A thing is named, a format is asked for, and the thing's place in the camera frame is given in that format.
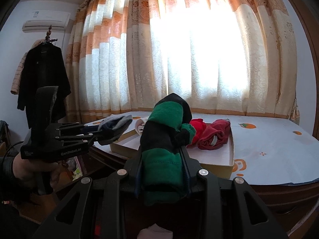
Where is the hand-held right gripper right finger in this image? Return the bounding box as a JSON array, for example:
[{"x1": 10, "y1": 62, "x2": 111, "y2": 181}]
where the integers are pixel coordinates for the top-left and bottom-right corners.
[{"x1": 179, "y1": 144, "x2": 287, "y2": 239}]

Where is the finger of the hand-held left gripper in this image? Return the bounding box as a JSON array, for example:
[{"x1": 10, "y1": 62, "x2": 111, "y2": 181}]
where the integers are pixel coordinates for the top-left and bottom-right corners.
[
  {"x1": 57, "y1": 122, "x2": 102, "y2": 133},
  {"x1": 57, "y1": 134, "x2": 102, "y2": 146}
]

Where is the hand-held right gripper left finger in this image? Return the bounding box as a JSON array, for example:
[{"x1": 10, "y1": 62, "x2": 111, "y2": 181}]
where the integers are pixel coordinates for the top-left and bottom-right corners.
[{"x1": 32, "y1": 146, "x2": 145, "y2": 239}]

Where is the shallow cardboard box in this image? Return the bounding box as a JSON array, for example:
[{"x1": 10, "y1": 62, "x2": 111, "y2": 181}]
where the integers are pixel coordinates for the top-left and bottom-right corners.
[{"x1": 110, "y1": 123, "x2": 236, "y2": 179}]

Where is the bright red sock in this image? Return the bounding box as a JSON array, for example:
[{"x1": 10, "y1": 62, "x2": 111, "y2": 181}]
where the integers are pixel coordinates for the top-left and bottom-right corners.
[{"x1": 186, "y1": 118, "x2": 207, "y2": 145}]

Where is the grey sock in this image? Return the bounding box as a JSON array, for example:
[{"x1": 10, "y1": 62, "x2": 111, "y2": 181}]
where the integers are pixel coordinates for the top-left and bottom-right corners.
[{"x1": 97, "y1": 115, "x2": 133, "y2": 145}]

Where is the pale pink underwear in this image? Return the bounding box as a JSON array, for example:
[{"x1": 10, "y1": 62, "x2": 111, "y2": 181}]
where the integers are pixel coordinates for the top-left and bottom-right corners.
[{"x1": 135, "y1": 118, "x2": 150, "y2": 135}]

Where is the dark red sock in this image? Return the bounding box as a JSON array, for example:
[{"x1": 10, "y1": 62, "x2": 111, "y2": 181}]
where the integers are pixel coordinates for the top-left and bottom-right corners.
[{"x1": 198, "y1": 119, "x2": 231, "y2": 150}]

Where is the green and black sock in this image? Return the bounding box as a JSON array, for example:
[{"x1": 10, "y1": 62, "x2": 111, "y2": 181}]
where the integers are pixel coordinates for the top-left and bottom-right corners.
[{"x1": 139, "y1": 93, "x2": 197, "y2": 207}]

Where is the person's left forearm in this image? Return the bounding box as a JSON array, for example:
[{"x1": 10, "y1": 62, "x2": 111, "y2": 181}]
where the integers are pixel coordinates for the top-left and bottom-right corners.
[{"x1": 0, "y1": 154, "x2": 18, "y2": 205}]

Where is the person's left hand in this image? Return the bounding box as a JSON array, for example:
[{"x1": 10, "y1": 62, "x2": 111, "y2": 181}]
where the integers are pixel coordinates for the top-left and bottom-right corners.
[{"x1": 14, "y1": 156, "x2": 63, "y2": 190}]

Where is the green printed bag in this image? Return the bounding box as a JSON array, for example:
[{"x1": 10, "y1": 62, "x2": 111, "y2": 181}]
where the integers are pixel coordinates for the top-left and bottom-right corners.
[{"x1": 72, "y1": 168, "x2": 83, "y2": 182}]

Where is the dark grey cloth bundle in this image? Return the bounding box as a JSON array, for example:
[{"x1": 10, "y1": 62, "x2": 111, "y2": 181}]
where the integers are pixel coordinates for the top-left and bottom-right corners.
[{"x1": 0, "y1": 120, "x2": 9, "y2": 146}]

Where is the black coat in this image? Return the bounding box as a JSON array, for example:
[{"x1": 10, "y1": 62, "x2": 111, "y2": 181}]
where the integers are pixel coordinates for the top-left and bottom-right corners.
[{"x1": 17, "y1": 43, "x2": 71, "y2": 129}]

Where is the orange beige patterned curtain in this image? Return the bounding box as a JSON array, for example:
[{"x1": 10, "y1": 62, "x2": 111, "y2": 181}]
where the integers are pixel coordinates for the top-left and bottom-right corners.
[{"x1": 65, "y1": 0, "x2": 298, "y2": 120}]

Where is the beige puffer jacket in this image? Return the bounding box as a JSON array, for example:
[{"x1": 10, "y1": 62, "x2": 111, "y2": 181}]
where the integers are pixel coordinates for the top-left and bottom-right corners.
[{"x1": 10, "y1": 40, "x2": 43, "y2": 95}]

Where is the white orange-printed table cover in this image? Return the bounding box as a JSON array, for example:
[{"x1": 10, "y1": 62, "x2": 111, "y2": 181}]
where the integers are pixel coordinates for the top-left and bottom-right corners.
[{"x1": 83, "y1": 111, "x2": 319, "y2": 186}]

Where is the wooden coat stand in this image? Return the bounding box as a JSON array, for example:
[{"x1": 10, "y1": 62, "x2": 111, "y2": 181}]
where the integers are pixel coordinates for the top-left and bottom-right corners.
[{"x1": 41, "y1": 25, "x2": 58, "y2": 46}]

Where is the dark wooden desk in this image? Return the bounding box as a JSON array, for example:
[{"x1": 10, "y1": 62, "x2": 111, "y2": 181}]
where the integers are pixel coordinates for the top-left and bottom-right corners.
[{"x1": 57, "y1": 144, "x2": 319, "y2": 232}]

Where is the white air conditioner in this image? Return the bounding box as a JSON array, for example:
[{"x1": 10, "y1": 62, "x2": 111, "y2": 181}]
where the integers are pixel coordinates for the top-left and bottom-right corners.
[{"x1": 22, "y1": 10, "x2": 71, "y2": 32}]

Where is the curtain tieback tassel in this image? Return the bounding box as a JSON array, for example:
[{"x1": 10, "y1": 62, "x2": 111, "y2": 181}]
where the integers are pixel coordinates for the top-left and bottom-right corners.
[{"x1": 290, "y1": 97, "x2": 299, "y2": 125}]

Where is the black cable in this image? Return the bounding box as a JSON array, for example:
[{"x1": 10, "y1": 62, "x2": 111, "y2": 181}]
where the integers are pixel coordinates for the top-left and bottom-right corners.
[{"x1": 4, "y1": 141, "x2": 25, "y2": 158}]

